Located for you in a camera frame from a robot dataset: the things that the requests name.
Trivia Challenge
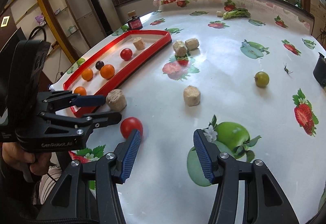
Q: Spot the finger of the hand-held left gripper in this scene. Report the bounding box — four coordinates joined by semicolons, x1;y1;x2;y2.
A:
40;111;122;136
38;91;106;113

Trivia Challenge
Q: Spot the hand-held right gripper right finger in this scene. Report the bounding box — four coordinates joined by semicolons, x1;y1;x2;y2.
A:
193;129;300;224

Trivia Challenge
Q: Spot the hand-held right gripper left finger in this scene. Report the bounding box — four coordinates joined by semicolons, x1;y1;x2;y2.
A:
36;129;141;224

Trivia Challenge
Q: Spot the red tomato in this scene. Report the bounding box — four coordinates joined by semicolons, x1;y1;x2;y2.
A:
120;48;133;61
120;117;144;139

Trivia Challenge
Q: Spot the beige cork block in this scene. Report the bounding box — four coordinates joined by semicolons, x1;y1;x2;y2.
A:
132;37;146;51
185;38;200;50
173;40;187;57

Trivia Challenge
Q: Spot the red rectangular tray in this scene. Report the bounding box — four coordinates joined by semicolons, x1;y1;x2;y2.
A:
63;29;172;119

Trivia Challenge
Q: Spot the person's left hand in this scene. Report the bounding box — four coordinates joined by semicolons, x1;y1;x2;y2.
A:
2;141;53;182

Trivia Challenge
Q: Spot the striped cloth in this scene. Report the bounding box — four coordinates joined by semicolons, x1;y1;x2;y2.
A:
33;165;67;204

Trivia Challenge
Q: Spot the red jar with cork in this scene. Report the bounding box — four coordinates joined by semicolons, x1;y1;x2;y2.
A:
127;11;143;31

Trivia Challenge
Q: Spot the green plum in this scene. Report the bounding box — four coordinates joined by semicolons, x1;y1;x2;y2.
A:
254;71;270;88

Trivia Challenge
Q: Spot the standing air conditioner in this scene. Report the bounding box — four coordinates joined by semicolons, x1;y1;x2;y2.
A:
78;0;113;47

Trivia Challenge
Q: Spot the green leafy vegetable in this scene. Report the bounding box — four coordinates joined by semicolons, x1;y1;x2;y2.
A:
222;8;251;20

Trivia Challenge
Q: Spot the black cup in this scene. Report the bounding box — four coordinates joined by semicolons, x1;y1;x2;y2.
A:
313;52;326;88

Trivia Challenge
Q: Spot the wooden wall shelf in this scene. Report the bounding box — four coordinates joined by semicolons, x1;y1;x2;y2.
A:
15;0;90;66

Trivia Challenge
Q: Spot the dark hanging cable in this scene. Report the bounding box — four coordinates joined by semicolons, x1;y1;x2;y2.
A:
317;22;326;47

